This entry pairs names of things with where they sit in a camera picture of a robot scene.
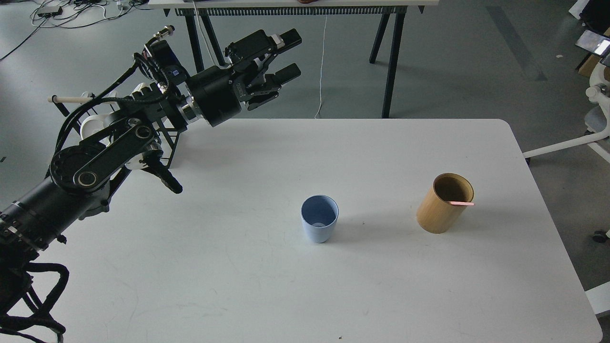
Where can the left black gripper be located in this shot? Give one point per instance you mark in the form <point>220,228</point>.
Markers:
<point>211,94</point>

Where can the light blue plastic cup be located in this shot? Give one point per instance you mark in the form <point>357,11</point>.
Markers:
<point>319,215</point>

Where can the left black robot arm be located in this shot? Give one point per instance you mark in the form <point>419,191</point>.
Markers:
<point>99,139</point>

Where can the white mug with face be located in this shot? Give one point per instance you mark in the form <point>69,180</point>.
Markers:
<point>92,125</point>

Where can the bamboo cylindrical holder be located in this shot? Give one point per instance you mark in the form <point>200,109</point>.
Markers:
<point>434,215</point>

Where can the white office chair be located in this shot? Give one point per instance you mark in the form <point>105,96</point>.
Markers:
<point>574,182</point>

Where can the black wire mug rack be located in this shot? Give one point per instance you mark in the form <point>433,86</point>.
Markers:
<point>167,134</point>

